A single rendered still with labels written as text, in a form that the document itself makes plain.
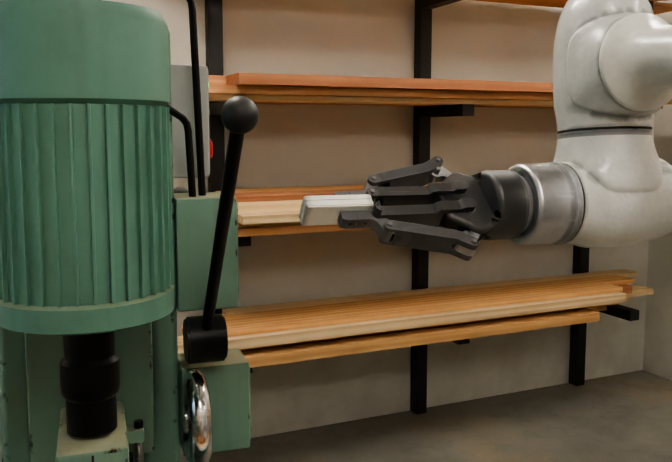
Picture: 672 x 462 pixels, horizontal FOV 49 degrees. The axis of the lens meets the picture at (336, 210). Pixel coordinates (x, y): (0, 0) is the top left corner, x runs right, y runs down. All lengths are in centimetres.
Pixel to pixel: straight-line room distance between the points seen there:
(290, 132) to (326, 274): 68
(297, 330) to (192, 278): 193
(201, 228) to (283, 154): 231
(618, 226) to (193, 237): 52
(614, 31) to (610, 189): 16
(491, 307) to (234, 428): 240
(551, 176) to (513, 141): 307
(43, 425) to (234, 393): 24
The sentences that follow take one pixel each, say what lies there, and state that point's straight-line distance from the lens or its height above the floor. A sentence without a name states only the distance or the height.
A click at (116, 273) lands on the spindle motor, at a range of 72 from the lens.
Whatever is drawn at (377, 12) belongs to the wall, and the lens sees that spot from 350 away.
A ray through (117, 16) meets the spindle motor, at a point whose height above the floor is 149.
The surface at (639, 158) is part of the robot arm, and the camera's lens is 85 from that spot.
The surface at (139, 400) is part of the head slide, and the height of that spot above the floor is 107.
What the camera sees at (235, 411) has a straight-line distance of 103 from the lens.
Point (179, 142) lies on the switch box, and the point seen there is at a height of 137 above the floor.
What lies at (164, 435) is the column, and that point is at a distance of 105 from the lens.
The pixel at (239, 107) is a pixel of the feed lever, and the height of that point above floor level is 141.
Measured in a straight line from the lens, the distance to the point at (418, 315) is 314.
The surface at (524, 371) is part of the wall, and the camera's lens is 414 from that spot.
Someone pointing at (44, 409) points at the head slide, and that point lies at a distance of 93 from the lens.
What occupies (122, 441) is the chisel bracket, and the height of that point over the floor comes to 107.
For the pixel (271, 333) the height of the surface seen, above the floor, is 61.
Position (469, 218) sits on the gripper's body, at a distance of 76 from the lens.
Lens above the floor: 139
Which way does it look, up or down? 6 degrees down
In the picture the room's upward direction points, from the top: straight up
